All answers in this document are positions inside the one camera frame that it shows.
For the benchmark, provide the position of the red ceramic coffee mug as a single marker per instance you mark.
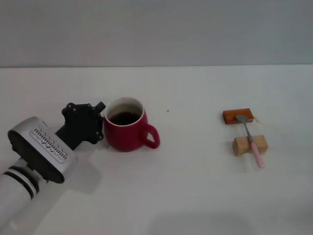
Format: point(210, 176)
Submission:
point(124, 137)

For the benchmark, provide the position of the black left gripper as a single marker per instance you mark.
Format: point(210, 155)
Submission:
point(80, 124)

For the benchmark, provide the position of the dark orange wooden block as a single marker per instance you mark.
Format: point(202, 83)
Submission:
point(231, 115)

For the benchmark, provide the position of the light wooden block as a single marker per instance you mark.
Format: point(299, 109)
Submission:
point(240, 147)

